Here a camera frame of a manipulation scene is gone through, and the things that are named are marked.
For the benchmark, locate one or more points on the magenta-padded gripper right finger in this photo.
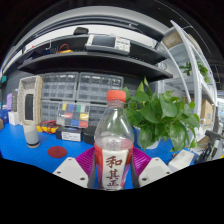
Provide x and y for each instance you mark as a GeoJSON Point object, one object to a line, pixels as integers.
{"type": "Point", "coordinates": [153, 171]}

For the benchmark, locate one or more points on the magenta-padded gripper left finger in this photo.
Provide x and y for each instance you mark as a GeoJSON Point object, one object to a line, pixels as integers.
{"type": "Point", "coordinates": [71, 171]}

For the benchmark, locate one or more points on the clear red-labelled tea bottle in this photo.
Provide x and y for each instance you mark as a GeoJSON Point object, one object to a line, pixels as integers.
{"type": "Point", "coordinates": [113, 156]}

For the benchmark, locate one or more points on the flat round red coaster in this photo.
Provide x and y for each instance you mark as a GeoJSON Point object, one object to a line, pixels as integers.
{"type": "Point", "coordinates": [57, 152]}

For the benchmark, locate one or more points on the white rectangular block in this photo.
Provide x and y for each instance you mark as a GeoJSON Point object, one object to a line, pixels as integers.
{"type": "Point", "coordinates": [181, 160]}

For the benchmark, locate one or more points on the black box with white label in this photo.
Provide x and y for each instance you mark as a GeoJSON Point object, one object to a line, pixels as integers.
{"type": "Point", "coordinates": [69, 134]}

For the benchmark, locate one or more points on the black flat case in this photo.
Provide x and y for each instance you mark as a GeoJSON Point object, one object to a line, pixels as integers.
{"type": "Point", "coordinates": [88, 135]}

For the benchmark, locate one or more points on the yellow multimeter with red leads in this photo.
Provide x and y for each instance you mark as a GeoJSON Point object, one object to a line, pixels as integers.
{"type": "Point", "coordinates": [48, 127]}

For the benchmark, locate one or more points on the white and grey mug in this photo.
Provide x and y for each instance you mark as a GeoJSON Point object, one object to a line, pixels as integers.
{"type": "Point", "coordinates": [31, 133]}

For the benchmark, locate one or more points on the clear box with coloured compartments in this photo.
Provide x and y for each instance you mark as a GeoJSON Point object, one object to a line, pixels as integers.
{"type": "Point", "coordinates": [72, 115]}

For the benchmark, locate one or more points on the black stand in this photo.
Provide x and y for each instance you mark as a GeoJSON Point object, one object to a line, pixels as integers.
{"type": "Point", "coordinates": [208, 151]}

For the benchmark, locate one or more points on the green potted plant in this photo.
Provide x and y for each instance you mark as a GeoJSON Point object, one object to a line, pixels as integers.
{"type": "Point", "coordinates": [160, 113]}

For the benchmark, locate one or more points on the wide grey drawer cabinet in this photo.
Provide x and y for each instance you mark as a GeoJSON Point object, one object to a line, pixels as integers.
{"type": "Point", "coordinates": [48, 111]}

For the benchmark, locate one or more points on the black speaker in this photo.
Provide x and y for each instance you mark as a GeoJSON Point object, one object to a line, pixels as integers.
{"type": "Point", "coordinates": [29, 106]}

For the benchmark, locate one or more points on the small white box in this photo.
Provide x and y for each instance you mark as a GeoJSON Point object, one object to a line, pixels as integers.
{"type": "Point", "coordinates": [13, 118]}

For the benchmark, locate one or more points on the grey small-parts drawer cabinet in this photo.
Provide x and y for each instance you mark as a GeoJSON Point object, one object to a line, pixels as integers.
{"type": "Point", "coordinates": [98, 87]}
{"type": "Point", "coordinates": [60, 86]}

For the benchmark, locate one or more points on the blue box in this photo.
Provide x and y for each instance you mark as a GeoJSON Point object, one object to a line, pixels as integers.
{"type": "Point", "coordinates": [4, 116]}

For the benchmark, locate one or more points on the dark grey box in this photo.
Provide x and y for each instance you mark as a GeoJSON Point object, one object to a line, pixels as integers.
{"type": "Point", "coordinates": [14, 100]}

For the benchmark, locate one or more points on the purple box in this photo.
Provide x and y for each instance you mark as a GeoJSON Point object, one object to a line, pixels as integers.
{"type": "Point", "coordinates": [9, 101]}

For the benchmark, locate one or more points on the white shelf unit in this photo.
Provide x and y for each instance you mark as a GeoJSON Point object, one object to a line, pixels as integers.
{"type": "Point", "coordinates": [196, 76]}

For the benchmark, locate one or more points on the black workbench shelf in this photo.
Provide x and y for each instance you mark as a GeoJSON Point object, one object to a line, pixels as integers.
{"type": "Point", "coordinates": [93, 61]}

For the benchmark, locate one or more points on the white oscilloscope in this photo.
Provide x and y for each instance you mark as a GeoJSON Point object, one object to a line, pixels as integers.
{"type": "Point", "coordinates": [106, 42]}

